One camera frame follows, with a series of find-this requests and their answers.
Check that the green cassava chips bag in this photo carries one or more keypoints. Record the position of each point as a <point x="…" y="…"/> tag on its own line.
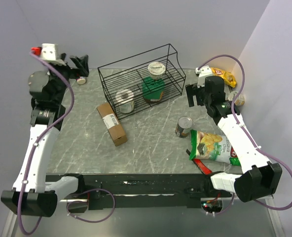
<point x="212" y="147"/>

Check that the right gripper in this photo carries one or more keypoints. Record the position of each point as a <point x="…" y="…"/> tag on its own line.
<point x="191" y="90"/>

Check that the Chobani yogurt cup right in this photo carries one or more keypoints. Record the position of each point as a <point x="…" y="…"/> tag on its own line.
<point x="240" y="100"/>

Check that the brown cardboard express box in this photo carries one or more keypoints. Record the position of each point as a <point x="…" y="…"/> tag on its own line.
<point x="115" y="129"/>

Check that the purple yogurt cup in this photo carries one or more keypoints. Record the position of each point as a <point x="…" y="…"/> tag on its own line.
<point x="81" y="80"/>

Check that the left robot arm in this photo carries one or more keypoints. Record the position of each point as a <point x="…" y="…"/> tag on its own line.
<point x="29" y="194"/>

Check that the Chobani yogurt cup in rack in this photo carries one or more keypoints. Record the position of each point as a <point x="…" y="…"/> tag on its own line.
<point x="156" y="70"/>

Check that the tin food can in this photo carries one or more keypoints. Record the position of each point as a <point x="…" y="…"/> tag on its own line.
<point x="184" y="126"/>

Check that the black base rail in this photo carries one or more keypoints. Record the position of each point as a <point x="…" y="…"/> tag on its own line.
<point x="146" y="190"/>

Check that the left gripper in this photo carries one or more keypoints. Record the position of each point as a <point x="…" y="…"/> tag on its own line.
<point x="82" y="62"/>

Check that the yellow Lays chips bag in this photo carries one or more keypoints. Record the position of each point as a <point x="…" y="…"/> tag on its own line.
<point x="228" y="77"/>

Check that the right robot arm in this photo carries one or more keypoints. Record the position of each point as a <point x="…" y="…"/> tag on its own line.
<point x="260" y="176"/>

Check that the black wire rack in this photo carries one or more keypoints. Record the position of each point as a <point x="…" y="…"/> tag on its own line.
<point x="128" y="73"/>

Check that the red utility knife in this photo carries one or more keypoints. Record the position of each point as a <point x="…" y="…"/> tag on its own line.
<point x="205" y="170"/>

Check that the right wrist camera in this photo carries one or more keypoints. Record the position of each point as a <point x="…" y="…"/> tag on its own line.
<point x="202" y="73"/>

